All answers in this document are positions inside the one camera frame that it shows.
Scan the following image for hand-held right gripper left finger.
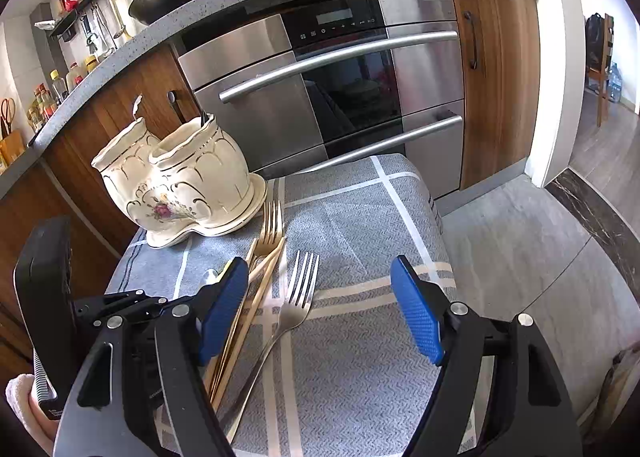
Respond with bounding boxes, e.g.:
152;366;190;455
52;257;249;457

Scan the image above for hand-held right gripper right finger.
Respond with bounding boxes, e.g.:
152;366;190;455
391;254;586;457

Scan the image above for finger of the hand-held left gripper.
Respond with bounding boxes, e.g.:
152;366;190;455
92;296;170;328
74;289;147;317

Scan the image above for silver fork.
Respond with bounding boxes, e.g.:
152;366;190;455
218;250;321;445

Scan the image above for gold fork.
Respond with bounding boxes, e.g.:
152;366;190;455
207;200;284;404

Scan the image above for cream ceramic utensil holder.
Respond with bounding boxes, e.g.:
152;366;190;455
91;114;268;249

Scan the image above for grey checked tablecloth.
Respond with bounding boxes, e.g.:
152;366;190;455
105;153;476;457

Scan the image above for wooden knife block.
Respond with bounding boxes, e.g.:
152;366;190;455
0;130;26;169

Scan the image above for row of sauce bottles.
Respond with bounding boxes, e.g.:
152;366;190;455
27;82;59;133

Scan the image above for wide wooden cabinet door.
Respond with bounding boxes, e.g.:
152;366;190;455
42;44;201;258

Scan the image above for clear oil bottle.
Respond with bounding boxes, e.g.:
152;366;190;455
50;70;69;106

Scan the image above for narrow wooden cabinet door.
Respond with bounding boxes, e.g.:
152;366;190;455
445;0;542;191

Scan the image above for stainless steel built-in oven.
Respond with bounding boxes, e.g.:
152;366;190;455
177;0;466;200

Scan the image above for yellow ladle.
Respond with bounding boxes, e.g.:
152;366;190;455
107;0;134;39

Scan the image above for wooden chair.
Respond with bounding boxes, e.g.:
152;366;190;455
585;12;617;128

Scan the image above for blue water jug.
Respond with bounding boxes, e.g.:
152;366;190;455
606;62;624;104

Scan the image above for black backpack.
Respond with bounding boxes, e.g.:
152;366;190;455
585;12;609;71

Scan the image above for red handled scissors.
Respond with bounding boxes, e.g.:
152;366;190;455
0;97;16;136

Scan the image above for black cabinet door handle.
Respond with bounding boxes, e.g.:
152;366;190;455
462;12;479;71
167;91;189;136

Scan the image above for black wall shelf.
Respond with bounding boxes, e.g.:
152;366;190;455
49;0;126;41

